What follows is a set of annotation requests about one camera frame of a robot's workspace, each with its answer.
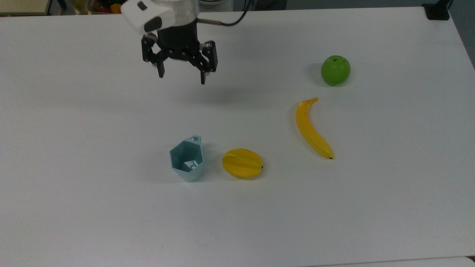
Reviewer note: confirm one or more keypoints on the yellow toy starfruit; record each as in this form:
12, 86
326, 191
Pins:
242, 162

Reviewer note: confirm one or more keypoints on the wooden cabinet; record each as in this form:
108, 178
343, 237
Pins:
22, 6

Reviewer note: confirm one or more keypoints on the yellow toy banana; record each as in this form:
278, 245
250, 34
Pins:
310, 129

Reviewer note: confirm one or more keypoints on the green toy apple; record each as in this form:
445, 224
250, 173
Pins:
335, 70

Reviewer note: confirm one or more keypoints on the black table clamp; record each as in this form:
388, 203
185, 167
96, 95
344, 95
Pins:
438, 10

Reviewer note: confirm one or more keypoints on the light blue faceted mug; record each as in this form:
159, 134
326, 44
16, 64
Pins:
187, 159

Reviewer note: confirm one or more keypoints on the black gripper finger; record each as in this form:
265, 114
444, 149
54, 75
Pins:
150, 52
208, 59

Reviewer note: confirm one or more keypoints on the colourful background clutter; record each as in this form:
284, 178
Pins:
100, 6

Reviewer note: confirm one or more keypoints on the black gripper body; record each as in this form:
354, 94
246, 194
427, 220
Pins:
178, 40

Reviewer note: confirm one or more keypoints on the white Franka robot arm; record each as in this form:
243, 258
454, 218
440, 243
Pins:
143, 15

